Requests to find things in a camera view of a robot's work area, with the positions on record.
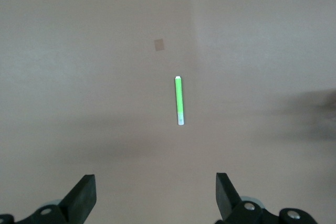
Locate green highlighter pen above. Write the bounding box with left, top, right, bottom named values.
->
left=174, top=76, right=185, bottom=126

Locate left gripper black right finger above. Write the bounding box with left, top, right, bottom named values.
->
left=214, top=173, right=317, bottom=224

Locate brown tape patch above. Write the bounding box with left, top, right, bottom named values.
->
left=153, top=38, right=165, bottom=51

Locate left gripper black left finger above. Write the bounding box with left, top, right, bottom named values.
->
left=0, top=174, right=97, bottom=224

